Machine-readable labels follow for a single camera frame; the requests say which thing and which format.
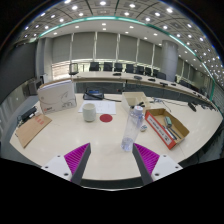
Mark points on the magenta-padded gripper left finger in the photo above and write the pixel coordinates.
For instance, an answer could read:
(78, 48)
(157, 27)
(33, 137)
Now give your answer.
(75, 160)

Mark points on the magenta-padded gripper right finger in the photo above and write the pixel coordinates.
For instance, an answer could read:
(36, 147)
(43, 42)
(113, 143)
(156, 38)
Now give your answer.
(148, 160)

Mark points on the clear plastic water bottle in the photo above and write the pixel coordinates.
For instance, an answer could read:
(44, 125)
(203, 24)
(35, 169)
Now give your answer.
(131, 130)

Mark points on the open cardboard box red-edged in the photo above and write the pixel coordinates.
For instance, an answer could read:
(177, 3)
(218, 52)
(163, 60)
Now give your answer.
(160, 128)

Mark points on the white cup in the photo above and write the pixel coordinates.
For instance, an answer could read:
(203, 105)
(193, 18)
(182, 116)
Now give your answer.
(89, 112)

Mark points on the flat round red coaster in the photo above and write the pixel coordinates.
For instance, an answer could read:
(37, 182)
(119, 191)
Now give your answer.
(106, 118)

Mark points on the white paper sheet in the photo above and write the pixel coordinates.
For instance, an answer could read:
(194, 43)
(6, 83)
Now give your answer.
(105, 107)

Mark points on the white desk organizer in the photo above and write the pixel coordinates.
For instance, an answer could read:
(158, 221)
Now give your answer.
(131, 100)

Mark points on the white cardboard paper box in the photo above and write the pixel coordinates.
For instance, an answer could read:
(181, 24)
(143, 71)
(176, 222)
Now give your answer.
(56, 98)

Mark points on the black power adapter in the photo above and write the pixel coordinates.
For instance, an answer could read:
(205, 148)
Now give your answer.
(28, 114)

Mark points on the grey box monitor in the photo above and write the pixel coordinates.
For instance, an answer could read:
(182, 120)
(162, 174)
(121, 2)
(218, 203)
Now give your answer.
(35, 86)

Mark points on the black office chairs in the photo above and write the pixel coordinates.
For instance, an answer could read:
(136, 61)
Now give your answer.
(117, 67)

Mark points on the ceiling lights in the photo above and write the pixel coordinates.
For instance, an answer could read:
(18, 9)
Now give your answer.
(103, 3)

